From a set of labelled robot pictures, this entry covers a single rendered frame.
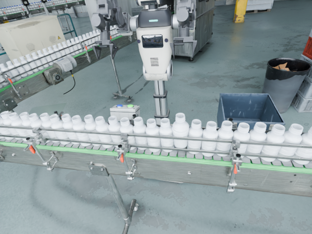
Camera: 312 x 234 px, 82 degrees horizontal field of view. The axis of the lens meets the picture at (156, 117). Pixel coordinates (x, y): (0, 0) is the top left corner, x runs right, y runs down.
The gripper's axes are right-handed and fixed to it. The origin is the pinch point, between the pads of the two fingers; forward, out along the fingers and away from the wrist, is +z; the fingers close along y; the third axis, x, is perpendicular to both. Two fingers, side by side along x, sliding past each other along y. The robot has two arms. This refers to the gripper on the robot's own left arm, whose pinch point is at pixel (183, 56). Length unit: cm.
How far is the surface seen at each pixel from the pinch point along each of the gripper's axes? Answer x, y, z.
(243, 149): -27, 26, 41
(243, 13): 661, 172, -256
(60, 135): -27, -57, 40
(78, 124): -29, -45, 33
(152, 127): -29.6, -10.1, 33.0
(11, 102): 33, -156, 29
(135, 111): -14.2, -22.3, 28.4
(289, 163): -24, 44, 46
